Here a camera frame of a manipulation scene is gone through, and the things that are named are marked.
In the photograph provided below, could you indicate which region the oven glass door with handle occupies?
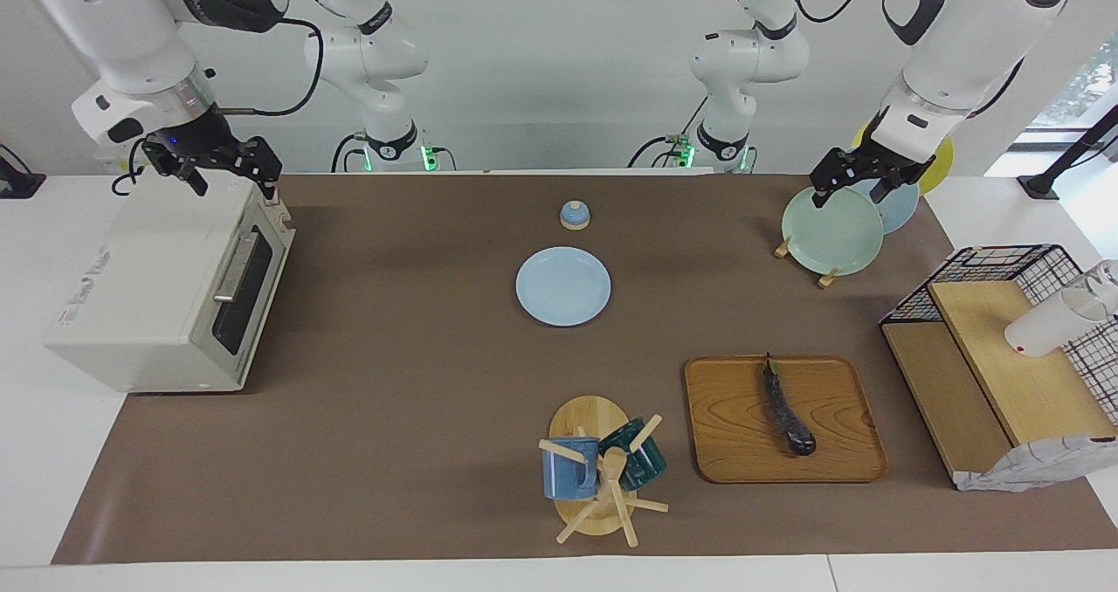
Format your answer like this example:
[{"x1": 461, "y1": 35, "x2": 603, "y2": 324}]
[{"x1": 205, "y1": 201, "x2": 296, "y2": 385}]

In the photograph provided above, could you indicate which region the dark purple eggplant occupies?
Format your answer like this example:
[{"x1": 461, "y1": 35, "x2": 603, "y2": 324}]
[{"x1": 763, "y1": 352, "x2": 818, "y2": 457}]

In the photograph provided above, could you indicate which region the cream toaster oven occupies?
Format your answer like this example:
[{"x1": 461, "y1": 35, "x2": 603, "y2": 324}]
[{"x1": 44, "y1": 176, "x2": 296, "y2": 394}]

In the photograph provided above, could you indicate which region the light blue racked plate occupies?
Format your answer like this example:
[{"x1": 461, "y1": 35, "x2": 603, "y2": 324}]
[{"x1": 852, "y1": 177, "x2": 921, "y2": 235}]

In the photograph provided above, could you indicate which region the pale green racked plate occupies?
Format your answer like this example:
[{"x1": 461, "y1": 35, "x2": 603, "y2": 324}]
[{"x1": 781, "y1": 186, "x2": 885, "y2": 277}]

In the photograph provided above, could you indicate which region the yellow racked plate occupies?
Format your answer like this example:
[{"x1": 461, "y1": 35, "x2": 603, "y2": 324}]
[{"x1": 852, "y1": 120, "x2": 956, "y2": 196}]

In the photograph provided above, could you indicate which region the wooden plate rack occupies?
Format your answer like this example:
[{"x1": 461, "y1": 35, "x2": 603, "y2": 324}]
[{"x1": 774, "y1": 236, "x2": 841, "y2": 290}]

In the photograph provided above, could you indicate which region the black table clamp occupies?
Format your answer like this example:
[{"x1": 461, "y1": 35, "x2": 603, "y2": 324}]
[{"x1": 0, "y1": 144, "x2": 46, "y2": 200}]

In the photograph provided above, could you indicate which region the white plastic cup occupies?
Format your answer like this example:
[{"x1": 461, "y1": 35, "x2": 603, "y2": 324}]
[{"x1": 1004, "y1": 288, "x2": 1108, "y2": 357}]

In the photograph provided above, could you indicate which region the window with greenery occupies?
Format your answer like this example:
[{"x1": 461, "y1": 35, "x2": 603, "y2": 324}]
[{"x1": 1031, "y1": 38, "x2": 1118, "y2": 130}]

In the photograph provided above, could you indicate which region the clear glass cup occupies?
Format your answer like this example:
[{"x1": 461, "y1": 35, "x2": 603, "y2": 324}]
[{"x1": 1070, "y1": 259, "x2": 1118, "y2": 315}]

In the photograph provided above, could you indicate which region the brown table mat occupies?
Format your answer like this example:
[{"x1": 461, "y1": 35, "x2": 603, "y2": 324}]
[{"x1": 51, "y1": 173, "x2": 1118, "y2": 565}]

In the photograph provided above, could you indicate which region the wooden serving tray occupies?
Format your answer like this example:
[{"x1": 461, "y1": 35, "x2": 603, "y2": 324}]
[{"x1": 684, "y1": 355, "x2": 890, "y2": 485}]

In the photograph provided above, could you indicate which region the white grid patterned cloth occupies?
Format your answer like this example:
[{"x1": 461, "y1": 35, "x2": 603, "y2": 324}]
[{"x1": 954, "y1": 321, "x2": 1118, "y2": 493}]

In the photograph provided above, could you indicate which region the dark green ceramic mug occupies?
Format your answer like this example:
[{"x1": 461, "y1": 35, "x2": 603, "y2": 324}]
[{"x1": 598, "y1": 417, "x2": 668, "y2": 492}]

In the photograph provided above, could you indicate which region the wooden mug tree stand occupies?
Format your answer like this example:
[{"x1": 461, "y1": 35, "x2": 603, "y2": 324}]
[{"x1": 537, "y1": 395, "x2": 670, "y2": 547}]

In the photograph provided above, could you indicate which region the blue ceramic mug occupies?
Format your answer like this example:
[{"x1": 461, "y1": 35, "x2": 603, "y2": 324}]
[{"x1": 542, "y1": 436, "x2": 602, "y2": 500}]

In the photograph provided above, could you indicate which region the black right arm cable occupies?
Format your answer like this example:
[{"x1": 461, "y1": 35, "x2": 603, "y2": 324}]
[{"x1": 214, "y1": 0, "x2": 326, "y2": 118}]

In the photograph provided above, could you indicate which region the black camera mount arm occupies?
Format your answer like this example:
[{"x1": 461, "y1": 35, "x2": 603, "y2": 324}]
[{"x1": 1018, "y1": 103, "x2": 1118, "y2": 200}]

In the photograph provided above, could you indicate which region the wire basket wooden shelf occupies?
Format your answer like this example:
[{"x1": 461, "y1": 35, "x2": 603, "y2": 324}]
[{"x1": 880, "y1": 244, "x2": 1118, "y2": 488}]

